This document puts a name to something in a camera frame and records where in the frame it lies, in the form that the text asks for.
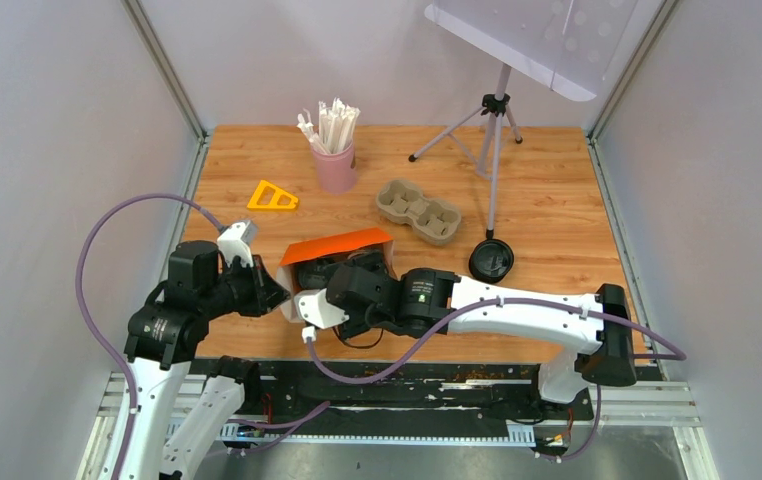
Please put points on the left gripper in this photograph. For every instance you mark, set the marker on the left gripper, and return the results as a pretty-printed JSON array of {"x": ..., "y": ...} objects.
[{"x": 266, "y": 298}]

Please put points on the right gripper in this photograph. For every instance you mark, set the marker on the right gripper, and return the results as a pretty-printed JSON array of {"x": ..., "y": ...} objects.
[{"x": 354, "y": 325}]

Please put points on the orange paper bag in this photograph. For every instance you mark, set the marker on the orange paper bag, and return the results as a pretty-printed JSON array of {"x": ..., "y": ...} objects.
[{"x": 335, "y": 247}]

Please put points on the black cup lid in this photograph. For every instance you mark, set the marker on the black cup lid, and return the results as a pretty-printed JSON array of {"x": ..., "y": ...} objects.
[
  {"x": 370, "y": 260},
  {"x": 315, "y": 274}
]

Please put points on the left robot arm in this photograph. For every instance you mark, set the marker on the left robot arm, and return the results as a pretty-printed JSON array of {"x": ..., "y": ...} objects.
[{"x": 206, "y": 280}]

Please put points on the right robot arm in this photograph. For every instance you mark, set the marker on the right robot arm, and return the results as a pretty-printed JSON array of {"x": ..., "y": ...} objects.
[{"x": 593, "y": 330}]

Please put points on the yellow triangular plastic piece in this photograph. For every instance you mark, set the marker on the yellow triangular plastic piece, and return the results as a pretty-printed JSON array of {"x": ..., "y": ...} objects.
[{"x": 269, "y": 197}]

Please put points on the pulp cup carrier tray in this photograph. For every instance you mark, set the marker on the pulp cup carrier tray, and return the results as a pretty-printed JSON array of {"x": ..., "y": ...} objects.
[{"x": 433, "y": 219}]

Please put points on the pink straw holder cup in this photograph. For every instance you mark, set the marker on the pink straw holder cup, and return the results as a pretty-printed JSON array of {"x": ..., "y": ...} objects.
[{"x": 336, "y": 173}]

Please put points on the stack of black lids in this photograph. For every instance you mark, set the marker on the stack of black lids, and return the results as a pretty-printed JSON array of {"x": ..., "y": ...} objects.
[{"x": 491, "y": 261}]

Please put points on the wrapped straws bundle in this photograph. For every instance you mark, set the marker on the wrapped straws bundle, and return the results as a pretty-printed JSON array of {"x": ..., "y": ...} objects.
[{"x": 333, "y": 131}]

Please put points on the grey tripod stand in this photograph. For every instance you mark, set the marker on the grey tripod stand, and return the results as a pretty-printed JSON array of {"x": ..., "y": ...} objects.
[{"x": 495, "y": 107}]

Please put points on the white board on tripod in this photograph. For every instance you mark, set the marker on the white board on tripod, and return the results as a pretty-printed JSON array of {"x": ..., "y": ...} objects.
[{"x": 565, "y": 45}]

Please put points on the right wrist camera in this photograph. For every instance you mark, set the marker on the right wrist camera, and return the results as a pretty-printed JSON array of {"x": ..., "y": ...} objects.
[{"x": 313, "y": 308}]

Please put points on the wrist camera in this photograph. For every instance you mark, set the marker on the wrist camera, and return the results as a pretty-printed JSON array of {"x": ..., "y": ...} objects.
[
  {"x": 313, "y": 308},
  {"x": 234, "y": 243}
]

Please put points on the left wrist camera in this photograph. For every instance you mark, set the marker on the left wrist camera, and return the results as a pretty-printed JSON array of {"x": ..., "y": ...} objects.
[{"x": 234, "y": 243}]

